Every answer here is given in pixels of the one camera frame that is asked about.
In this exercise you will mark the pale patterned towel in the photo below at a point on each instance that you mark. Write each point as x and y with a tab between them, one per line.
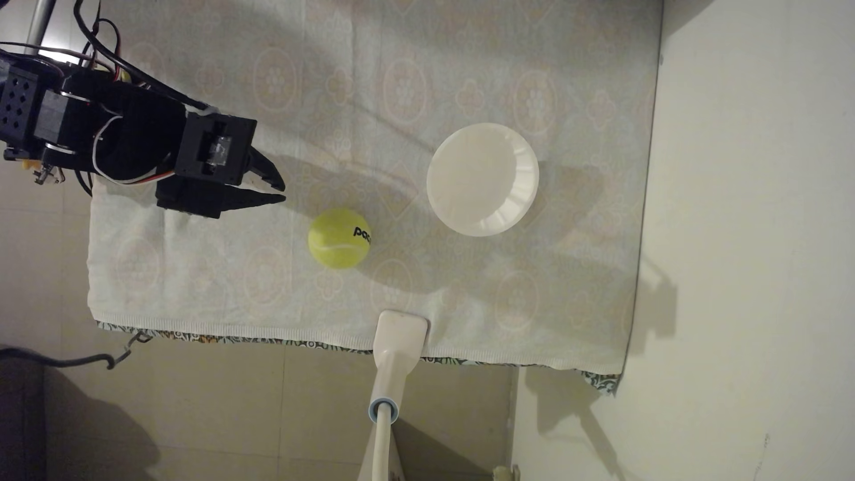
234	280

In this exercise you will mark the black camera box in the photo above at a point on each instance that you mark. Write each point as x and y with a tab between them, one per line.
214	147

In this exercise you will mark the black yellow table clamp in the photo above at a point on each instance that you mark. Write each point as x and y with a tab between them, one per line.
30	164

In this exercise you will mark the grey metal pole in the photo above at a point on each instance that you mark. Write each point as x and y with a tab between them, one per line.
39	23

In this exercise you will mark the white round bowl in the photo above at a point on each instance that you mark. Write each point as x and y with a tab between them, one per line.
481	179

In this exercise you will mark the yellow tennis ball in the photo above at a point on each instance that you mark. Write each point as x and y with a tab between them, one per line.
337	240

